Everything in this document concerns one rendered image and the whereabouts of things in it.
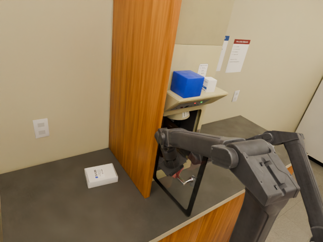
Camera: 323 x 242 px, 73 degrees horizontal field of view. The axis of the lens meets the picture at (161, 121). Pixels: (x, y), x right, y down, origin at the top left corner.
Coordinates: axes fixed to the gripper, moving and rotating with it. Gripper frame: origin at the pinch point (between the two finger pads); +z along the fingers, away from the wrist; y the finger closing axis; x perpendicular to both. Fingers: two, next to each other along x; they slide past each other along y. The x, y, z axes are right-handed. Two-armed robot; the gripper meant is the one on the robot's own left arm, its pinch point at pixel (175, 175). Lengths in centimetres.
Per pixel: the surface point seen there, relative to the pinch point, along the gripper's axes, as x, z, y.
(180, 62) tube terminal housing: -22.6, -34.3, -27.7
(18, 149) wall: -66, -8, 55
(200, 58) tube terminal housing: -22, -31, -39
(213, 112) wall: -62, 58, -83
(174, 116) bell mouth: -25.5, -4.6, -20.6
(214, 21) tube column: -23, -44, -49
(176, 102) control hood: -12.5, -25.0, -15.1
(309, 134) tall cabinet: -33, 205, -253
